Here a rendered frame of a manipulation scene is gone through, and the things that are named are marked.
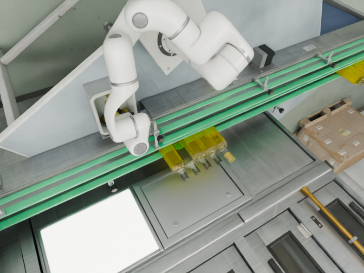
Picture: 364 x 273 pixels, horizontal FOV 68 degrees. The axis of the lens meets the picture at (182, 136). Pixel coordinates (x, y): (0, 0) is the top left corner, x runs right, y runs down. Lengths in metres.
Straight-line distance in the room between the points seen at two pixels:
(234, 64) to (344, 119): 4.72
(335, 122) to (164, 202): 4.42
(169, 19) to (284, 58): 0.98
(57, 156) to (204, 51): 0.78
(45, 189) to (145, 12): 0.80
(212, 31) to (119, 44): 0.26
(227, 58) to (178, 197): 0.69
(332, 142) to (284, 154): 3.49
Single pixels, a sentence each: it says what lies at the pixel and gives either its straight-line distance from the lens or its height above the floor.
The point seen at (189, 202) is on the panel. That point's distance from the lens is 1.26.
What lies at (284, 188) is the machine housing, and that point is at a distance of 1.40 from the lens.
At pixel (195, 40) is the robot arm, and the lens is 0.80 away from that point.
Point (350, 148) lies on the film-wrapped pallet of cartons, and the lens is 5.06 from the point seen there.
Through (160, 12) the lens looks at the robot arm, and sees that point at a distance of 0.75.
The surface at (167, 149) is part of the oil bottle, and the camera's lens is 1.22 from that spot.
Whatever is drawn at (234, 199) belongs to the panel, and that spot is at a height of 1.28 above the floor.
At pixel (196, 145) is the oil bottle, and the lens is 1.24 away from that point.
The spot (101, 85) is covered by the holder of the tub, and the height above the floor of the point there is 0.79.
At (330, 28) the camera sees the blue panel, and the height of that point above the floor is 0.71.
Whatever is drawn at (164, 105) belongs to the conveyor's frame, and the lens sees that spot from 1.23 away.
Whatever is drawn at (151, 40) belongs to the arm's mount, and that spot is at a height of 0.83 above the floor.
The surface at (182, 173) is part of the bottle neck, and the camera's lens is 1.17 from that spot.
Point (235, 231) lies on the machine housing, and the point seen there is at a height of 1.40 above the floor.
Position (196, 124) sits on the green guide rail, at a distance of 1.27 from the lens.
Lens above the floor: 1.63
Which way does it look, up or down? 33 degrees down
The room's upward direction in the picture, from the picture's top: 143 degrees clockwise
